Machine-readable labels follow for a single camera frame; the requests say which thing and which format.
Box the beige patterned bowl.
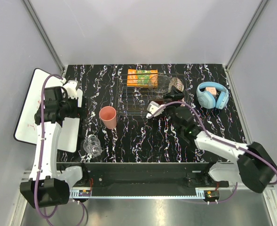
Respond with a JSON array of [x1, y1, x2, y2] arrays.
[[168, 77, 184, 92]]

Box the red floral plate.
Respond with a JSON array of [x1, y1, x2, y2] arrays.
[[154, 99, 169, 105]]

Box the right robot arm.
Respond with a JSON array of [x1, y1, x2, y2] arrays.
[[164, 85, 277, 193]]

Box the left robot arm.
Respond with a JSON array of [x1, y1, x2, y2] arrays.
[[20, 85, 89, 209]]

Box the light blue headphones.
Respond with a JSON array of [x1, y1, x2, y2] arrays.
[[196, 81, 229, 110]]

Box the orange patterned box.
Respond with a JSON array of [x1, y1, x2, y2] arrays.
[[127, 69, 158, 89]]

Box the pink plastic cup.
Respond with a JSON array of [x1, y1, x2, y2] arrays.
[[99, 106, 117, 129]]

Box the pink cube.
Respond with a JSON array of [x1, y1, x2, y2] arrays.
[[205, 87, 217, 98]]

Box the clear glass cup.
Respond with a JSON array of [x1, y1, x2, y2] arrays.
[[83, 135, 103, 157]]

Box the white board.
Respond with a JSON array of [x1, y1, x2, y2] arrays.
[[13, 68, 80, 153]]

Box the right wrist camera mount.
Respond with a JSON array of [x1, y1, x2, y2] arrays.
[[146, 101, 166, 119]]

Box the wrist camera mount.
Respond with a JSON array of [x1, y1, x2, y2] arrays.
[[61, 78, 79, 99], [146, 101, 166, 119]]

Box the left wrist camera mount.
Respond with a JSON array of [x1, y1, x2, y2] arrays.
[[61, 78, 79, 99]]

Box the wire dish rack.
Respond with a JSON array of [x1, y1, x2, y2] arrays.
[[115, 73, 188, 117]]

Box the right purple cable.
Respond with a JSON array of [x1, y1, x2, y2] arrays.
[[150, 101, 277, 204]]

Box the purple cable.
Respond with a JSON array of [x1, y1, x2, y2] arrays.
[[150, 101, 277, 204], [33, 74, 88, 226]]

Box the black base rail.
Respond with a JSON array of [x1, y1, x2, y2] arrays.
[[57, 162, 229, 199]]

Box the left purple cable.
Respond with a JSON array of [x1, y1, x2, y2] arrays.
[[33, 74, 88, 226]]

